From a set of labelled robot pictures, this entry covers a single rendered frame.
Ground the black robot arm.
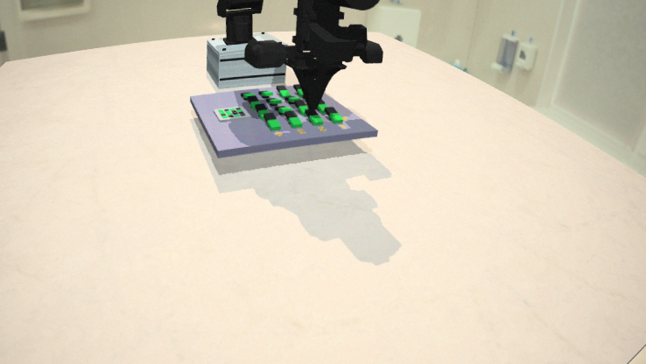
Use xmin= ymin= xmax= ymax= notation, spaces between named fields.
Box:
xmin=217 ymin=0 xmax=380 ymax=64

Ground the grey switch panel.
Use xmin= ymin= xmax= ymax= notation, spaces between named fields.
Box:
xmin=190 ymin=84 xmax=378 ymax=158

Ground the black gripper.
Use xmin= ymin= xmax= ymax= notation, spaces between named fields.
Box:
xmin=244 ymin=2 xmax=383 ymax=110

